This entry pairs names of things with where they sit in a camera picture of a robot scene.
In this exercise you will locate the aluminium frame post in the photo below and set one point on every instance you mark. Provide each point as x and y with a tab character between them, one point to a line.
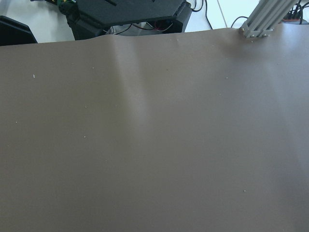
265	17

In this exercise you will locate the black plastic stand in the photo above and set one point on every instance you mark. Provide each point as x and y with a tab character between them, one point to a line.
92	18

